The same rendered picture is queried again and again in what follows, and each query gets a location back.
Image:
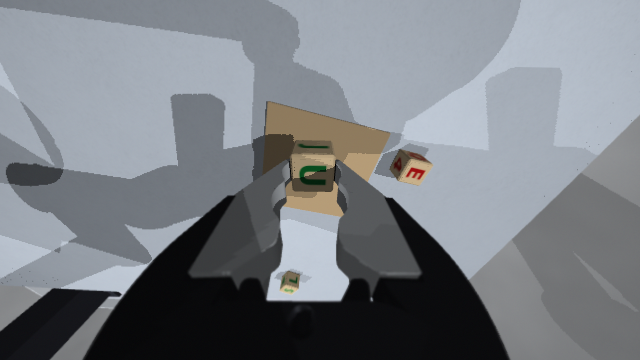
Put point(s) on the tan flat mat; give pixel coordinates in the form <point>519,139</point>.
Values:
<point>357,146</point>

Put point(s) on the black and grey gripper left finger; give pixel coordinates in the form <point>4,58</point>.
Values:
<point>239,238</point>

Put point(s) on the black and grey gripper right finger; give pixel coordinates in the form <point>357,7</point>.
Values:
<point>405,267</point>

